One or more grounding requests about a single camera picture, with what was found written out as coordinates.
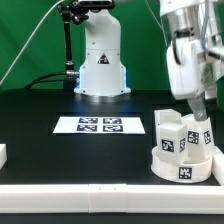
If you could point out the white marker sheet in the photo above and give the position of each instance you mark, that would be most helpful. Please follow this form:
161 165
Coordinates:
99 125

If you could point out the white round stool seat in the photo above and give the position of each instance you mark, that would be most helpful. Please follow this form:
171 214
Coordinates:
186 172

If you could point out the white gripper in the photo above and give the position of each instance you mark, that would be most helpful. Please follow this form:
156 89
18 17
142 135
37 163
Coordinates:
195 74

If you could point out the white left side block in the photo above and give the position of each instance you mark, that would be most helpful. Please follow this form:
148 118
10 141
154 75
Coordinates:
3 155

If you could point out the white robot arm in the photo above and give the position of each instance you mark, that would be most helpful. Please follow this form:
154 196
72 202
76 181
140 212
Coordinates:
102 74

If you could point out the black camera stand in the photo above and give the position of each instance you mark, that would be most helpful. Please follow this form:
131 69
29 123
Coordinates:
69 36

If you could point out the white front rail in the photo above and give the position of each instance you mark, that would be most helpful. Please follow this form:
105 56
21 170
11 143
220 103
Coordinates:
100 198

